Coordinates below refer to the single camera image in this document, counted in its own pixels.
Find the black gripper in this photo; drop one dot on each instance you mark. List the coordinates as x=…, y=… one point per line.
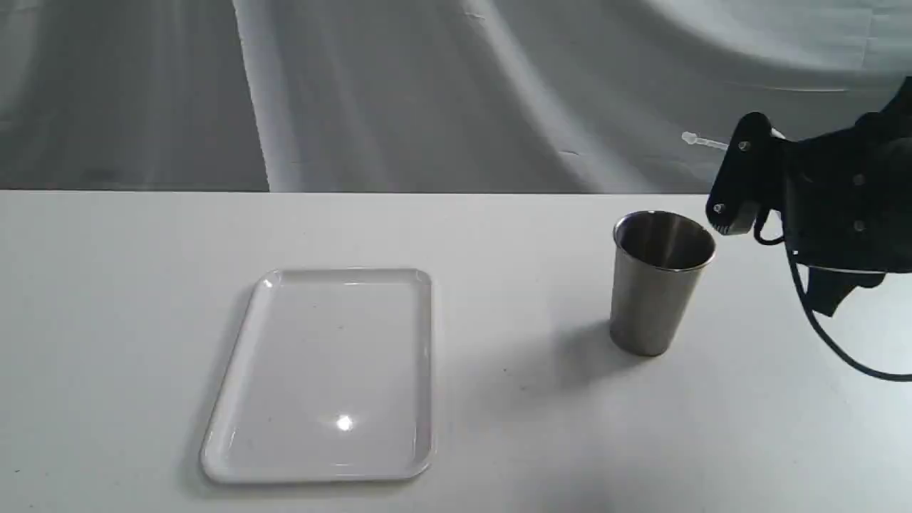
x=844, y=196

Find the translucent squeeze bottle amber liquid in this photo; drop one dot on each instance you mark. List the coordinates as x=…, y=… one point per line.
x=694, y=139

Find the stainless steel cup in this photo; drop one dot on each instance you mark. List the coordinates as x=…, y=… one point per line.
x=658, y=260

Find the white rectangular plastic tray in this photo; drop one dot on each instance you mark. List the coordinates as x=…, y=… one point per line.
x=330, y=380

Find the grey fabric backdrop curtain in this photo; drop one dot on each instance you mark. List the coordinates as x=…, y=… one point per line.
x=459, y=97

